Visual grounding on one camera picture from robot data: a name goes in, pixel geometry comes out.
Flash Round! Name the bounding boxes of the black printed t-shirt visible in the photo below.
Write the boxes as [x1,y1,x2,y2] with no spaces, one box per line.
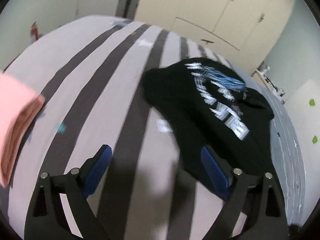
[142,57,275,191]

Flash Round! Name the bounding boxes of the pink folded garment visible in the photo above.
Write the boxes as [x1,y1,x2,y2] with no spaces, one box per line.
[0,73,45,188]

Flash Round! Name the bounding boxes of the striped bed sheet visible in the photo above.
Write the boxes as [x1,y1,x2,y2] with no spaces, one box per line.
[1,16,303,239]

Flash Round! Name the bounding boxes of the cream wardrobe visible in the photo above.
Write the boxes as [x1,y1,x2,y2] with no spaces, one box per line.
[135,0,295,73]

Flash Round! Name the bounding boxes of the red fire extinguisher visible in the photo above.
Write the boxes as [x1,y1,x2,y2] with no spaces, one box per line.
[30,22,39,42]

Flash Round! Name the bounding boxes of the grey suitcase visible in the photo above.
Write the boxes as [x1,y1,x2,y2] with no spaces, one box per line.
[116,0,139,20]

